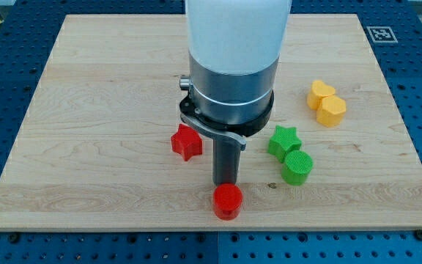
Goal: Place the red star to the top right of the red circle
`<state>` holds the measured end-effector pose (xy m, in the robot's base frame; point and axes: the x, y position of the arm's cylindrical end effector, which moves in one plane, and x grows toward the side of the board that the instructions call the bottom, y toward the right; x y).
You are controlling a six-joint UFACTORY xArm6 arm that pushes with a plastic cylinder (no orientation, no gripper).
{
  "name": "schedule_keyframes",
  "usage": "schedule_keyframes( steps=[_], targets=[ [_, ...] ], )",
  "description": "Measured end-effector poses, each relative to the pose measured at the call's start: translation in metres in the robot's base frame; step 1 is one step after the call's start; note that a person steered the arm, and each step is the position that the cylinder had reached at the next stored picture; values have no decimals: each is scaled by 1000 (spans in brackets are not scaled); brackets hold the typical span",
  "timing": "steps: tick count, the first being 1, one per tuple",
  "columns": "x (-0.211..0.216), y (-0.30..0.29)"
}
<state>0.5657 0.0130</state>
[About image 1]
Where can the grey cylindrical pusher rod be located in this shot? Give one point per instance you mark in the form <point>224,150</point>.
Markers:
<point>225,161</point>

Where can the black flange with metal bracket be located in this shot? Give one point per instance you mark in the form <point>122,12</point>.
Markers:
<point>220,131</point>

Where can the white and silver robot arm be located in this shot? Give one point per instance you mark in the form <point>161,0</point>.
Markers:
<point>234,48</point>

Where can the red star block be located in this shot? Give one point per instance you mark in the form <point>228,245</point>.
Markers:
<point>186,142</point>

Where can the green star block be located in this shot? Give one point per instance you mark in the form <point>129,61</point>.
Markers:
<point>283,141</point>

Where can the red cylinder block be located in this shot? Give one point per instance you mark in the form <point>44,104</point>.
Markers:
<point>227,200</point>

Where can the green cylinder block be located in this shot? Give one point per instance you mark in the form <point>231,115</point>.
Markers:
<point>296,167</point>

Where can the yellow heart block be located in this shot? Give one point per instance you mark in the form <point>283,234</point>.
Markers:
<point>318,90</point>

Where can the yellow hexagon block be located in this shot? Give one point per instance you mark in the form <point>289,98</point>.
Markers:
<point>331,111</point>

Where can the light wooden board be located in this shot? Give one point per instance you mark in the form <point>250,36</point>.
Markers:
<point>94,150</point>

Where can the white fiducial marker tag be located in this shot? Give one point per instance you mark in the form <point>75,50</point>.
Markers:
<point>381,34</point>

